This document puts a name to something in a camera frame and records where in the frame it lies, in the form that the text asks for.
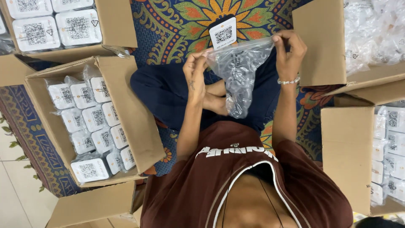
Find person's right hand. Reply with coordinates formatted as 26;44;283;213
271;30;308;82

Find person's left hand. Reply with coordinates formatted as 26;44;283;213
183;49;214;106

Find clear plastic bag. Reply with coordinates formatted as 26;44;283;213
205;37;275;119

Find cardboard box of plastic bags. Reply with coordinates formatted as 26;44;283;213
291;0;405;96

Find person's bare feet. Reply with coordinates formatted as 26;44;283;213
202;79;230;116

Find dark blue trousers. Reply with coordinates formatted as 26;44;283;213
130;47;283;134

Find colourful patterned rug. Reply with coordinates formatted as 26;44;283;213
0;0;346;199

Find white code-print device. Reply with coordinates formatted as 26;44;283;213
208;14;237;51

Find open cardboard box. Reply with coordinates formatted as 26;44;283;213
24;56;166;188
320;95;405;217

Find heap of clear plastic bags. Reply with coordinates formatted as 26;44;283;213
343;0;405;77

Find cardboard box with large devices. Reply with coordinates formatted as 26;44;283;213
0;0;138;63

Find brown printed t-shirt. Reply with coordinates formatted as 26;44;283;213
140;120;354;228

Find pile of bagged white devices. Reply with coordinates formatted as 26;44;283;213
370;105;405;207
45;65;137;184

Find large white bagged device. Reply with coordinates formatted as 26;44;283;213
51;0;95;13
12;16;61;53
6;0;54;20
55;8;103;48

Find empty cardboard box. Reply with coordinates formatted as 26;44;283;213
45;180;147;228

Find white bead bracelet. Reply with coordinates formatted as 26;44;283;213
277;75;301;85

